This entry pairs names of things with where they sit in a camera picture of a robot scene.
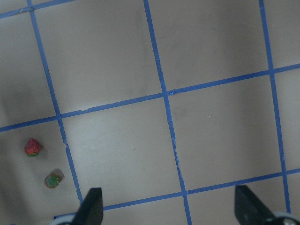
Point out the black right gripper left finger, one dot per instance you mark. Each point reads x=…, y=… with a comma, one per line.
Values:
x=91, y=211

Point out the red strawberry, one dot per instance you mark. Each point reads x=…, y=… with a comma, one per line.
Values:
x=32, y=148
x=52, y=180

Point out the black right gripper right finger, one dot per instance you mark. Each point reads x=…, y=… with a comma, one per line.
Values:
x=250, y=210

